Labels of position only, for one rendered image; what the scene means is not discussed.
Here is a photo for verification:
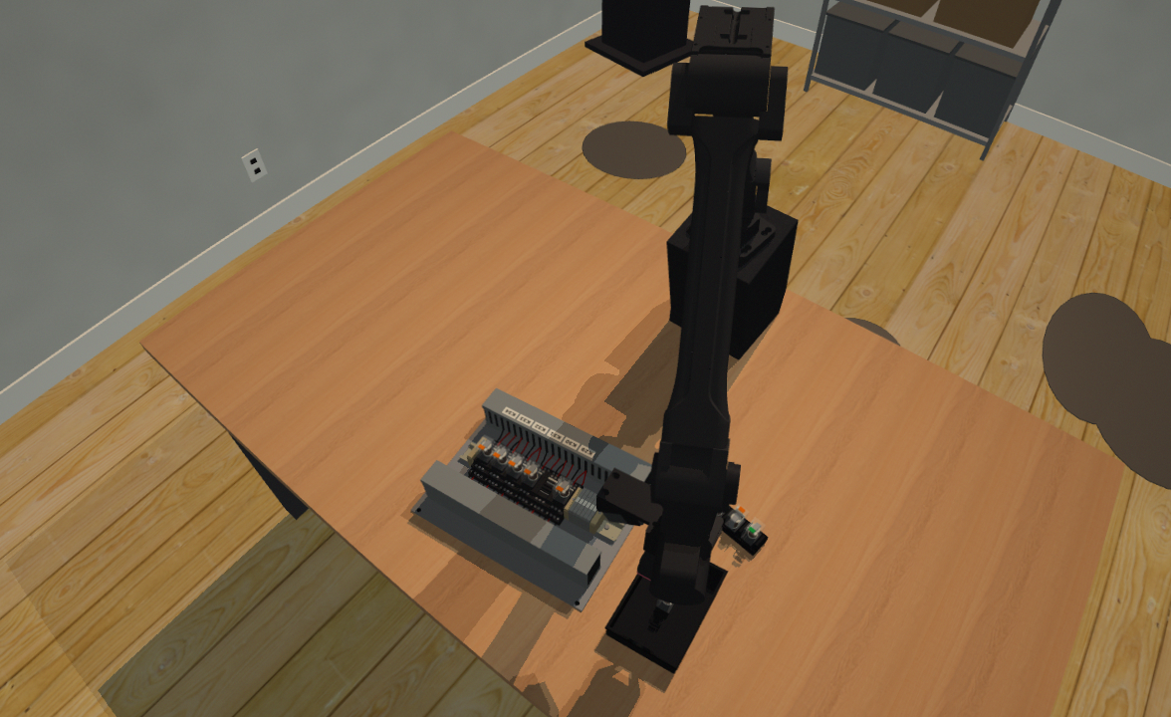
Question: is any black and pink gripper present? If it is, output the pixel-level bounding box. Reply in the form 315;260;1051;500
637;515;724;581

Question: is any black rectangular rack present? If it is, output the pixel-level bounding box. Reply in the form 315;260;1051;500
723;513;769;556

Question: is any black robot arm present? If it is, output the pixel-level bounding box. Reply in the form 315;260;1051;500
596;5;788;605

